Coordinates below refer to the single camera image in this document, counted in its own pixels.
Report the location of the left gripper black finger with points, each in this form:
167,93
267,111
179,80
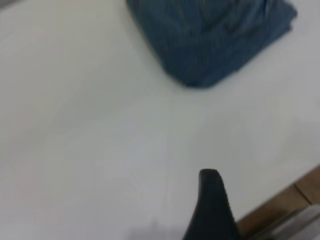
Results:
212,212

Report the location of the blue denim shorts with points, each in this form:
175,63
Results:
200,45

